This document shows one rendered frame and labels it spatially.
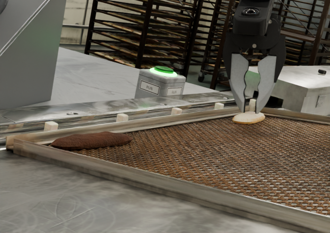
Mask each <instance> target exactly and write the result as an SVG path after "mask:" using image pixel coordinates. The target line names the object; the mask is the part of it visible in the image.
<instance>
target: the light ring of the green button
mask: <svg viewBox="0 0 330 233"><path fill-rule="evenodd" d="M150 71H151V72H153V73H156V74H159V75H163V76H169V77H176V76H177V74H176V73H175V72H174V73H173V74H167V73H162V72H158V71H155V70H154V68H151V69H150Z"/></svg>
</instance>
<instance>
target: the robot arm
mask: <svg viewBox="0 0 330 233"><path fill-rule="evenodd" d="M7 3H8V0H0V14H1V13H2V12H3V10H4V9H5V7H6V5H7ZM273 6H274V0H240V1H239V4H238V6H237V8H236V11H235V13H234V16H233V20H232V21H231V23H232V24H233V28H232V31H231V32H227V33H226V41H225V44H224V46H223V61H224V65H225V69H226V73H227V76H228V79H229V83H230V87H231V90H232V94H233V97H234V100H235V102H236V104H237V106H238V108H239V109H240V111H241V112H242V113H244V112H245V107H246V98H245V89H246V81H245V75H246V73H247V71H248V69H249V60H248V59H246V58H245V57H244V56H243V55H242V53H245V52H247V50H261V51H262V53H263V54H266V53H267V52H269V53H268V54H267V56H266V57H265V58H263V59H261V60H260V61H259V62H258V72H259V74H260V82H259V84H258V86H257V89H258V96H257V99H256V102H255V114H258V113H259V112H260V111H261V110H262V109H263V108H264V106H265V105H266V103H267V102H268V100H269V97H270V95H271V93H272V91H273V88H274V86H275V84H276V81H277V79H278V77H279V75H280V72H281V70H282V68H283V65H284V63H285V59H286V47H285V37H286V36H285V35H280V30H281V26H282V22H281V15H277V14H271V13H272V9H273ZM240 50H242V52H241V51H240Z"/></svg>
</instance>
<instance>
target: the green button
mask: <svg viewBox="0 0 330 233"><path fill-rule="evenodd" d="M154 70H155V71H158V72H162V73H167V74H173V73H174V70H173V69H171V68H168V67H163V66H155V67H154Z"/></svg>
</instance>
